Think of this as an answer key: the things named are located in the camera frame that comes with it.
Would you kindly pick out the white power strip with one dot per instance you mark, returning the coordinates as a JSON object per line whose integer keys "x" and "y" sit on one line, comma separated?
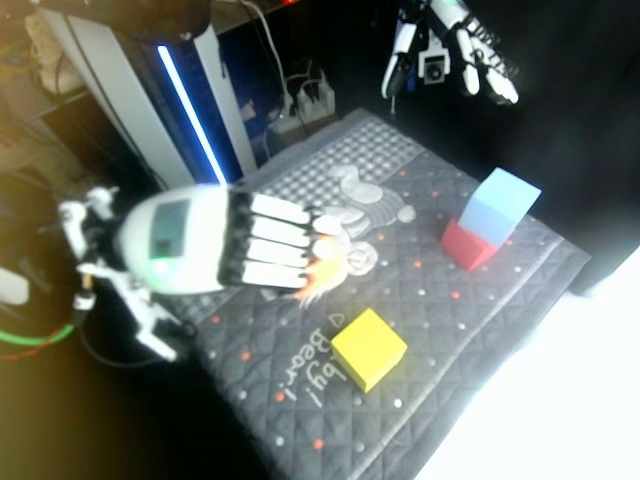
{"x": 312, "y": 97}

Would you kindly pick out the yellow cube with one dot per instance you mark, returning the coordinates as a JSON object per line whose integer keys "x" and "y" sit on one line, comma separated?
{"x": 369, "y": 350}

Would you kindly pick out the white tower with blue light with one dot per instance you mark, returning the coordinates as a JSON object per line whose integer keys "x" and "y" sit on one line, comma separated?
{"x": 150, "y": 110}

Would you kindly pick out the red cube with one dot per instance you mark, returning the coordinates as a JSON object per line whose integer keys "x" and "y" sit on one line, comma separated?
{"x": 467, "y": 247}

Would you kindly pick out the light blue cube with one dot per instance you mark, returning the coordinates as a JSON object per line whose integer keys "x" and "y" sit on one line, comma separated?
{"x": 500, "y": 205}

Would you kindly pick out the orange cube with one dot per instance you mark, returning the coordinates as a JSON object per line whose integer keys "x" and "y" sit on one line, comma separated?
{"x": 322, "y": 265}

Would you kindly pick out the grey quilt with bear print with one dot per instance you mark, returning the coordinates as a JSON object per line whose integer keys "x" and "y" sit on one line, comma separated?
{"x": 400, "y": 310}

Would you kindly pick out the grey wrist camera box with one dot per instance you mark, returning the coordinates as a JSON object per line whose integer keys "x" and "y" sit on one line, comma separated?
{"x": 434, "y": 67}

